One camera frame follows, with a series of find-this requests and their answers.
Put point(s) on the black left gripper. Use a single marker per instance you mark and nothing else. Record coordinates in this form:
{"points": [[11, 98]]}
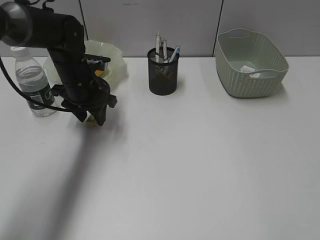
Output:
{"points": [[80, 86]]}

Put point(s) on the yellow eraser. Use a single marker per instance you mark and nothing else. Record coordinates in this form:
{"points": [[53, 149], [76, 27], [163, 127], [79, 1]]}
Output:
{"points": [[91, 121]]}

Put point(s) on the yellow mango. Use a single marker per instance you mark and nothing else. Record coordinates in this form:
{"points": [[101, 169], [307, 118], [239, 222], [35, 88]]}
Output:
{"points": [[99, 72]]}

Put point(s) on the clear water bottle green label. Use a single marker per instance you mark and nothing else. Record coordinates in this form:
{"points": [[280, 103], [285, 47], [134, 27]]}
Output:
{"points": [[31, 77]]}

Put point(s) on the beige white click pen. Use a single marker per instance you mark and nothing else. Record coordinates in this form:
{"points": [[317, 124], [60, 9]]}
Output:
{"points": [[158, 42]]}

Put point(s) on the silver grey click pen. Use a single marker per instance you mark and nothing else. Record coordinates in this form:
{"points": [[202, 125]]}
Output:
{"points": [[164, 50]]}

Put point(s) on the blue grey click pen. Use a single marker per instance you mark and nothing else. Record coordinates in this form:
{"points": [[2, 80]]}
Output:
{"points": [[175, 53]]}

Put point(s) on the waste paper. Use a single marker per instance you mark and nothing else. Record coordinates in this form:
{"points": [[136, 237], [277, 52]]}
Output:
{"points": [[247, 69]]}

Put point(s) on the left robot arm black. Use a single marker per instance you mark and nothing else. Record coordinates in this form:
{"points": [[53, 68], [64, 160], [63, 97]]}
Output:
{"points": [[23, 25]]}

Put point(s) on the black mesh pen holder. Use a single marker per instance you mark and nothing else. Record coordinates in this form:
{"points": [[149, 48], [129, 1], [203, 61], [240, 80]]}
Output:
{"points": [[162, 77]]}

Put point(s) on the pale green woven basket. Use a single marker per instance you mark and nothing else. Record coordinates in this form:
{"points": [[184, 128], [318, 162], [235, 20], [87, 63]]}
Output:
{"points": [[238, 47]]}

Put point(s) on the pale green wavy glass bowl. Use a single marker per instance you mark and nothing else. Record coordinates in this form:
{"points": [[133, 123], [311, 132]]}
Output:
{"points": [[116, 71]]}

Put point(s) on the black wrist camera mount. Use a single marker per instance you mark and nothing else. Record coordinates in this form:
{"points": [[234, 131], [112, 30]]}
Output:
{"points": [[96, 62]]}

